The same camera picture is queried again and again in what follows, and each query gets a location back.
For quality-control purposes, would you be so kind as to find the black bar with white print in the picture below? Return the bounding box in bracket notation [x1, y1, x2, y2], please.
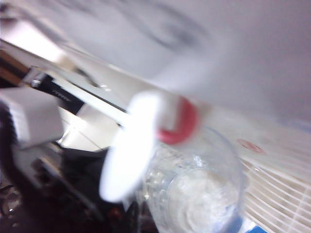
[31, 72, 85, 116]

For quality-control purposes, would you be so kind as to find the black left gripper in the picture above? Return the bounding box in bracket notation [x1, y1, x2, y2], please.
[0, 142, 148, 233]

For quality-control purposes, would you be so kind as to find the red-collared hot water tap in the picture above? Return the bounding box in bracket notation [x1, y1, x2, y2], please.
[99, 88, 203, 203]

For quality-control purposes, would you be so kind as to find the white water dispenser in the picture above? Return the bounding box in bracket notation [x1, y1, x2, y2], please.
[14, 0, 311, 219]

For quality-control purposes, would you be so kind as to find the white office desk cabinet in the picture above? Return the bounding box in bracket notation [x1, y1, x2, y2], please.
[0, 36, 137, 151]

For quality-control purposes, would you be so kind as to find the white drip tray grille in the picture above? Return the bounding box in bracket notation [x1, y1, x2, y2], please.
[232, 145, 311, 230]

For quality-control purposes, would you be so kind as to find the clear textured plastic mug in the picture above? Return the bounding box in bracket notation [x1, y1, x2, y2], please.
[138, 126, 246, 233]

